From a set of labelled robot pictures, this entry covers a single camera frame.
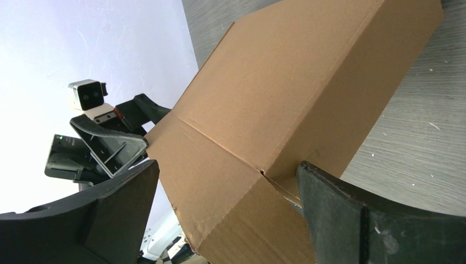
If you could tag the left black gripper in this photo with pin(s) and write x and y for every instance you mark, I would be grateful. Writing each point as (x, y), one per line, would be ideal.
(105, 145)

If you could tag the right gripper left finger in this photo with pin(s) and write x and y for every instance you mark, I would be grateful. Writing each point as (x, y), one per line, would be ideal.
(102, 224)

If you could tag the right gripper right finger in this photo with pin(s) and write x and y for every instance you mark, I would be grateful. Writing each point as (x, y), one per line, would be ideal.
(348, 224)

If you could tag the brown cardboard box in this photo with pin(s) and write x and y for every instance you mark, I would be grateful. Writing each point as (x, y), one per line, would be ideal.
(295, 81)

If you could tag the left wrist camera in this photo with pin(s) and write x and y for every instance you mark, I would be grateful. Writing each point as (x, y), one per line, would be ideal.
(87, 97)

